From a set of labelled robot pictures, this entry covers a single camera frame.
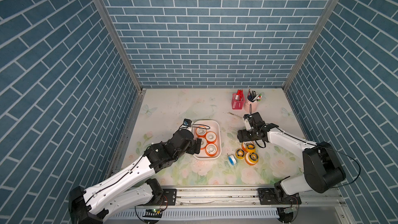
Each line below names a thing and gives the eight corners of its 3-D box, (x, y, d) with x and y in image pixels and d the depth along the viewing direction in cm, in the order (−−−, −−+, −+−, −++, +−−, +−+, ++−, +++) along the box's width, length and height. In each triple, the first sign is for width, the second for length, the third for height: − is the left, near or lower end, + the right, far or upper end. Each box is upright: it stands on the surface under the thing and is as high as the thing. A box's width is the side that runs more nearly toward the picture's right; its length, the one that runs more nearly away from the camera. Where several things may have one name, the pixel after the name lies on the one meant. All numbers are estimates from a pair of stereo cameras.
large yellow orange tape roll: (245, 165, 85) (247, 162, 83) (243, 154, 89) (245, 151, 87) (258, 165, 85) (260, 162, 83) (256, 154, 89) (257, 151, 87)
